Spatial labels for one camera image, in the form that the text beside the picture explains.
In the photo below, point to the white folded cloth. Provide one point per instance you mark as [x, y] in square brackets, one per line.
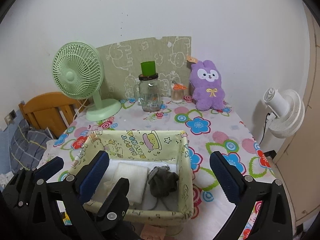
[137, 176]

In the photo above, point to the purple plush bunny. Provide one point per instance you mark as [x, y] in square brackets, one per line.
[206, 82]

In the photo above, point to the green desk fan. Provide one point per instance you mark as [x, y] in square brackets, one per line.
[78, 72]

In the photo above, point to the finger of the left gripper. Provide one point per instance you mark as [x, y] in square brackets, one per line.
[114, 208]
[45, 172]

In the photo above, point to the white standing fan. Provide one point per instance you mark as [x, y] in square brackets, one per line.
[286, 113]

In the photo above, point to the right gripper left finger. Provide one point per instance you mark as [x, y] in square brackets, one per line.
[97, 168]

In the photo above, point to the floral tablecloth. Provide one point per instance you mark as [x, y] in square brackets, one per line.
[207, 132]

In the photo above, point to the grey plaid bedding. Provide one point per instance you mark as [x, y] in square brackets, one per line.
[22, 146]

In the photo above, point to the wall power socket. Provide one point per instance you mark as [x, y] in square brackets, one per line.
[10, 117]

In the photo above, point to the grey sock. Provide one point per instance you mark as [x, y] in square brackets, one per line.
[162, 181]

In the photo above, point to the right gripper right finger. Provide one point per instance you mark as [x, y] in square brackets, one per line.
[274, 218]

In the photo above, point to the cartoon printed cardboard board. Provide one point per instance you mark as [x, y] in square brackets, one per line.
[122, 64]

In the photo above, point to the beige wooden door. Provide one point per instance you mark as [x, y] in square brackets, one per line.
[298, 159]

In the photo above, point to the yellow cartoon storage box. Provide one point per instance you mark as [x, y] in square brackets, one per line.
[144, 148]

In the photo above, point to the toothpick jar orange lid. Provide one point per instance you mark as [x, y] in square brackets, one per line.
[177, 92]

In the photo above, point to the glass mason jar mug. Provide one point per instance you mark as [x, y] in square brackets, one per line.
[147, 91]

